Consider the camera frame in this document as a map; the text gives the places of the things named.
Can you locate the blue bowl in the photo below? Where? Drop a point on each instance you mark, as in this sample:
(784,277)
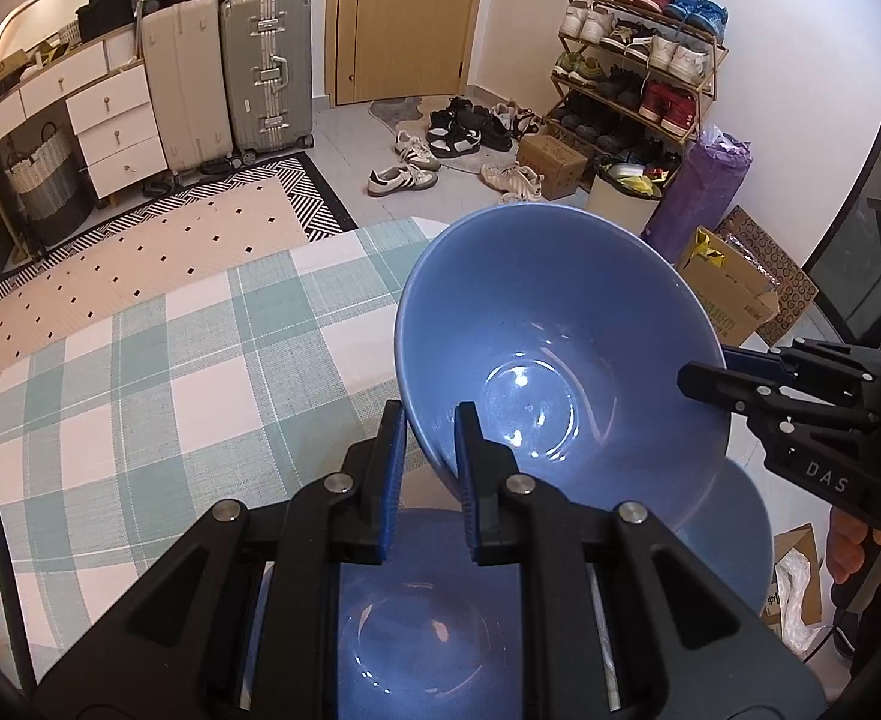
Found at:
(425,615)
(560,300)

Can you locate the wooden door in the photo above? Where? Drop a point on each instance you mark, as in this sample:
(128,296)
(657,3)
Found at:
(403,22)

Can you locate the small open cardboard box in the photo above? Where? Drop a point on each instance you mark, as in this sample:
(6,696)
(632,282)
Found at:
(5,71)

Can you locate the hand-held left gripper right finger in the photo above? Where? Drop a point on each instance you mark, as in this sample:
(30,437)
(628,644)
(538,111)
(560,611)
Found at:
(466,487)

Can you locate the purple rolled mat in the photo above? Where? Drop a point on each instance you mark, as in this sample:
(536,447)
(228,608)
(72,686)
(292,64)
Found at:
(695,195)

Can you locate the woven laundry basket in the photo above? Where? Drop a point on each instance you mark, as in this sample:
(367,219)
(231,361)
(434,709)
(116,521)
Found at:
(47,187)

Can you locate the white dressing table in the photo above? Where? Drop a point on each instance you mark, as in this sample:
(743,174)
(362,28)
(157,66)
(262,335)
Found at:
(110,120)

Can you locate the oval mirror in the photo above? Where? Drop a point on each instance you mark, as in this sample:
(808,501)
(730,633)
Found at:
(35,11)

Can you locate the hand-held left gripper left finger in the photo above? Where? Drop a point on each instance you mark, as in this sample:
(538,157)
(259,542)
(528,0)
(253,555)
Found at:
(391,487)

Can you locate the person's right hand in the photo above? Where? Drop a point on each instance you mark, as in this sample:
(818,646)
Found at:
(841,547)

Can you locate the black bag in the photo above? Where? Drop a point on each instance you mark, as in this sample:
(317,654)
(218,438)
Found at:
(110,4)

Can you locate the silver suitcase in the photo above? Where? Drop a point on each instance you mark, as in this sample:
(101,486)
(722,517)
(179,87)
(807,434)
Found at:
(268,67)

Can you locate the rows of assorted shoes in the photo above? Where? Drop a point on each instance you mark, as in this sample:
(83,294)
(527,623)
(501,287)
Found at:
(635,60)

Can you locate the cardboard box with plastic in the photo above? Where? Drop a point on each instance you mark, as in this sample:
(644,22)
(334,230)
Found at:
(792,585)

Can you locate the checked tablecloth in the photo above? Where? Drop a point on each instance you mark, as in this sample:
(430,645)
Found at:
(185,390)

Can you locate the beige suitcase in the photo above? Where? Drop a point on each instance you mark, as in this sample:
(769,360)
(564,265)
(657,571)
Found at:
(185,82)

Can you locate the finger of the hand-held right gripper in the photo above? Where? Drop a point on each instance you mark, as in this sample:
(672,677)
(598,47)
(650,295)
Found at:
(759,360)
(717,384)

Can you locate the brown cardboard box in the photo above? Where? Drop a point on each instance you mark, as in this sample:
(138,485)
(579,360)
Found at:
(553,165)

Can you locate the patterned floor rug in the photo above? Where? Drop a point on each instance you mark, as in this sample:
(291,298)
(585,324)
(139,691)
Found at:
(185,240)

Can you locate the white bin with wrappers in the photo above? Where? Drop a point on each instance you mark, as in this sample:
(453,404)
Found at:
(624,199)

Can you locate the patterned flat cardboard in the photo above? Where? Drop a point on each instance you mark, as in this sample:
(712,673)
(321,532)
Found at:
(781,262)

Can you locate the metal shoe rack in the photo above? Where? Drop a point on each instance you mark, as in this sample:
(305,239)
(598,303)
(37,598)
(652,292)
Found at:
(714,82)

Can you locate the scattered loose shoes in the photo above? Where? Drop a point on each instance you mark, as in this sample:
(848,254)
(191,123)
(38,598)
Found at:
(455,139)

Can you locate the grey doormat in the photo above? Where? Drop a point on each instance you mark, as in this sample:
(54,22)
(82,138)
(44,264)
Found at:
(403,109)

